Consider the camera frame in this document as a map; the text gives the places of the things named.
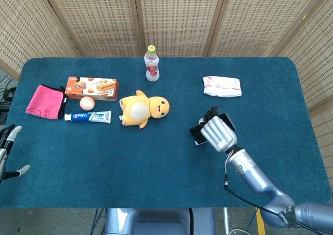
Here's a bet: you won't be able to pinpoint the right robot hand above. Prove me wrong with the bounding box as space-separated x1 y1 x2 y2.
198 106 238 153

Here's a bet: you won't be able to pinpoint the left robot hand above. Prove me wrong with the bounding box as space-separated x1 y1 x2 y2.
0 124 31 183

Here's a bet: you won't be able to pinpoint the black smartphone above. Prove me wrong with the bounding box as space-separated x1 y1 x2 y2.
189 112 237 145

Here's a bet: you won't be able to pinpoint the white wet wipes pack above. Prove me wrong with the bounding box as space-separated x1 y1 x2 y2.
202 76 242 97

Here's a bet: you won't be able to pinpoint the pink cloth with black trim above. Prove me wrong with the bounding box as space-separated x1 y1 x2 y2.
25 83 67 120

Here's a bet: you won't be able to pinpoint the yellow plush toy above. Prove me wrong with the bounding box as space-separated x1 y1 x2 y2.
119 90 171 129

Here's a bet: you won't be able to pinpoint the metal table leg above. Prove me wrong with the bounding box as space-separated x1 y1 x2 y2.
223 207 231 235

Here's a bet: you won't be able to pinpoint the blue white toothpaste tube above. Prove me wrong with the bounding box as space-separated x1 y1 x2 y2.
64 110 112 124

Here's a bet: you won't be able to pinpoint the blue table cloth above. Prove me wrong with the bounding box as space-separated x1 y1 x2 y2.
0 57 325 209

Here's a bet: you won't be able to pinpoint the peach drink bottle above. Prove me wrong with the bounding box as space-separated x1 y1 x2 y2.
144 45 160 82

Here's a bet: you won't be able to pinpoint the peach coloured ball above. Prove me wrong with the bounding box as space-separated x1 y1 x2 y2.
79 96 95 111

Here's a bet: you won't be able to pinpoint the grey-blue robot torso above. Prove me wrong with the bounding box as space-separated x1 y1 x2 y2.
104 208 216 235

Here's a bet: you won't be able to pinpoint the orange biscuit box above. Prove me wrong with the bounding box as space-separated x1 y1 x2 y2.
64 76 120 101

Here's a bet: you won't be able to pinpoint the bamboo folding screen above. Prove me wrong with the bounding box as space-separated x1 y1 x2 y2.
0 0 333 152

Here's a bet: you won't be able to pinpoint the black floor cables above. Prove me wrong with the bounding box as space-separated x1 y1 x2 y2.
0 78 17 123

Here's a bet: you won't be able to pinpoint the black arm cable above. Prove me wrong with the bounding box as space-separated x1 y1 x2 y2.
223 154 325 235

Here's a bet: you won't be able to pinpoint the blue floor cable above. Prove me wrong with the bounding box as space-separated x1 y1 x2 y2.
89 208 105 235

